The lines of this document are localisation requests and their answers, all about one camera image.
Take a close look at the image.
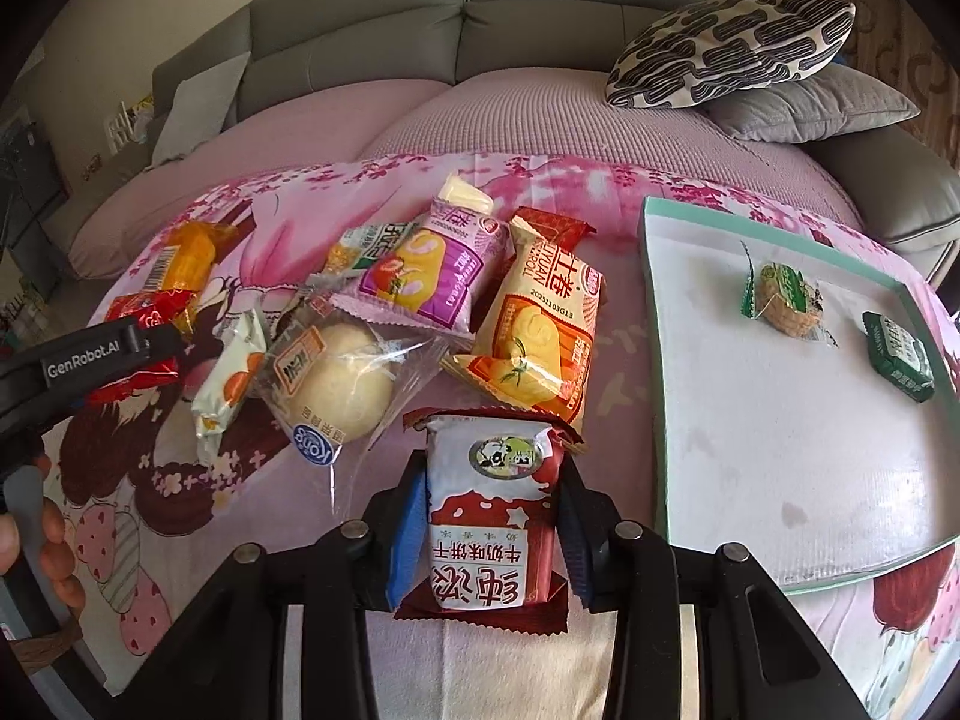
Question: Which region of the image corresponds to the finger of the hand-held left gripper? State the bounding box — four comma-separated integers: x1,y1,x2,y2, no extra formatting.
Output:
120,317,186,385

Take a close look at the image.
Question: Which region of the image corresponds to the red gold cake packet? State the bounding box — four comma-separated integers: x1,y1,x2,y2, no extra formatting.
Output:
510,206,590,252

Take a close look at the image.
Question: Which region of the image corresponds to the purple cake packet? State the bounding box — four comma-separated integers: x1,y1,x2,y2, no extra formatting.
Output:
330,199,511,335

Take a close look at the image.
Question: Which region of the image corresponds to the black white patterned pillow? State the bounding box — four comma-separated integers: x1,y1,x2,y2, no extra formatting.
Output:
604,0,857,110

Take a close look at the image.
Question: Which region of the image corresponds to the light grey flat cushion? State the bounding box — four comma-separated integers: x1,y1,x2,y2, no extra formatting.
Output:
150,51,252,166

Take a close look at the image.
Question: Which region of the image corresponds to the pink printed blanket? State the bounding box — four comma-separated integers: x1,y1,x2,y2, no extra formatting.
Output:
37,154,960,720

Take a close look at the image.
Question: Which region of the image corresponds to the yellow jelly cup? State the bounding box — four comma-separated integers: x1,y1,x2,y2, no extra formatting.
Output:
435,172,496,218

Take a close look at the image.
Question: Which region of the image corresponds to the red patterned snack packet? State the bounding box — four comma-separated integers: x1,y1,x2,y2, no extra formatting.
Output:
86,289,200,410

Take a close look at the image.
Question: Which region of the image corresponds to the green white snack packet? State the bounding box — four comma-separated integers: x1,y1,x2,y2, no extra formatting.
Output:
322,221,421,293

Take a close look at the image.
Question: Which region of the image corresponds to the grey sofa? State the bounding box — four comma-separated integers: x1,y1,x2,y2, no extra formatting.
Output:
41,0,960,293

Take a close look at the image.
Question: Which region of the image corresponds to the yellow roll cake packet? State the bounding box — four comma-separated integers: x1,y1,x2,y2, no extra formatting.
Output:
442,217,608,428

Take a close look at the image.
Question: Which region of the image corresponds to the green round biscuit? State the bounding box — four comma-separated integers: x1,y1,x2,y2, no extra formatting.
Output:
739,240,841,350

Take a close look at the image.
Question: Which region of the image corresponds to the person's left hand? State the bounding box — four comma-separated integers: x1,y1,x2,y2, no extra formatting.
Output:
37,496,89,616

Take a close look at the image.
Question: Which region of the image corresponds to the red white biscuit packet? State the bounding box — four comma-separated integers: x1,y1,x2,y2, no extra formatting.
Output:
394,406,586,623

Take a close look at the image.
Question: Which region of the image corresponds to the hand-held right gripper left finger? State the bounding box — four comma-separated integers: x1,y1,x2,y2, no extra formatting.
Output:
97,454,430,720

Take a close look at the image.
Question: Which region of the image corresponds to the pink sofa cover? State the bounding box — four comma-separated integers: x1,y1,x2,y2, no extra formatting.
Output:
67,71,863,286

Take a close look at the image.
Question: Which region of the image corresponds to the dark green snack packet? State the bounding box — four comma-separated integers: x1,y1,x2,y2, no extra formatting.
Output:
861,310,938,406

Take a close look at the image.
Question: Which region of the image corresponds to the clear round bun packet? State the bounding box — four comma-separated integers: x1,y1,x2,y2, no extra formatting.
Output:
251,296,451,522

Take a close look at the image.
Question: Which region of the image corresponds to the white orange snack packet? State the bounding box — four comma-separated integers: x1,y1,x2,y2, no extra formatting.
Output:
191,307,271,466

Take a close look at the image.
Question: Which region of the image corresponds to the dark grey cabinet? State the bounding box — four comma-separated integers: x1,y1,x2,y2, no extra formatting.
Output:
0,109,65,241

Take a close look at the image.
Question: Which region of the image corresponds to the grey velvet pillow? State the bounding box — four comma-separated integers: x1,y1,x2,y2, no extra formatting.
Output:
701,64,922,145

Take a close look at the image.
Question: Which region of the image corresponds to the patterned beige curtain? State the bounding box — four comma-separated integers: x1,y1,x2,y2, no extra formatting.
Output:
810,0,960,166

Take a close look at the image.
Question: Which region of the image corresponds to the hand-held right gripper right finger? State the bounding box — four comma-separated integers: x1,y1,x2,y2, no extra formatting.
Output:
553,456,875,720

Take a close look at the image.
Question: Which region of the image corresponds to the white box with teal rim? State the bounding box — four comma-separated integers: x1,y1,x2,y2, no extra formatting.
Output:
637,195,960,601

